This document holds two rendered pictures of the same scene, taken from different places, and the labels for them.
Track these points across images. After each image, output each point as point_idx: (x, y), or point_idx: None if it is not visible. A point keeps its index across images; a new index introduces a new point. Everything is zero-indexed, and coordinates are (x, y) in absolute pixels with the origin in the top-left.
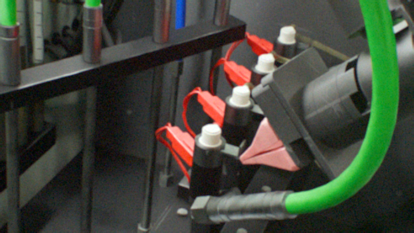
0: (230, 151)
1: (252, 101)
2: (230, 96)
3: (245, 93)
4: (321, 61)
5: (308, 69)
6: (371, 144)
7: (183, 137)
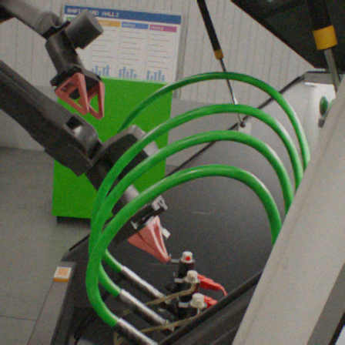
0: (174, 259)
1: (185, 280)
2: (199, 280)
3: (189, 271)
4: (145, 207)
5: (149, 204)
6: None
7: (206, 279)
